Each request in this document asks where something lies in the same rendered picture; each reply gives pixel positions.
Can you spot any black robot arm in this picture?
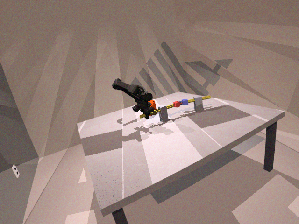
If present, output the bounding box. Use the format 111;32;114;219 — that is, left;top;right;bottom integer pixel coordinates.
112;79;153;112

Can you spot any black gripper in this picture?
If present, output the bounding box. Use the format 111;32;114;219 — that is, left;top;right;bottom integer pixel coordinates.
139;100;154;119

